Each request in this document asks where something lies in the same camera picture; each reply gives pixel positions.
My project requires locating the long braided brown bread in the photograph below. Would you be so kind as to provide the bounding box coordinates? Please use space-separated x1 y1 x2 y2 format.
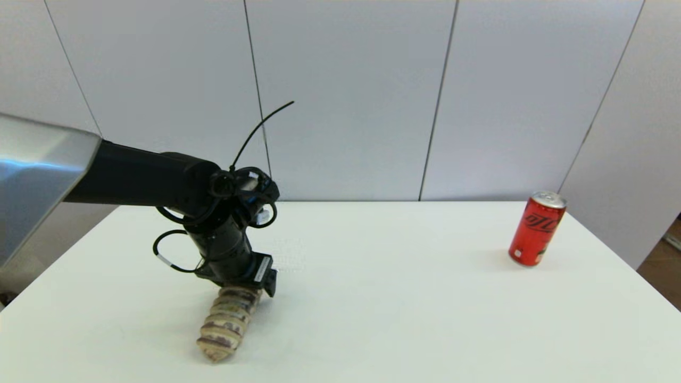
196 286 263 363

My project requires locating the red cola can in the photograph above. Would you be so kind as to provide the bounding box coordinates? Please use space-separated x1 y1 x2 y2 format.
508 191 568 268

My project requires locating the black looping arm cable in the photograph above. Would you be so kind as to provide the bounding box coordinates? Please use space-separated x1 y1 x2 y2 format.
153 166 278 274

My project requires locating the thin black cable tie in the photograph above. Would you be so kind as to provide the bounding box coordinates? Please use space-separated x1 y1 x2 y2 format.
229 101 295 172

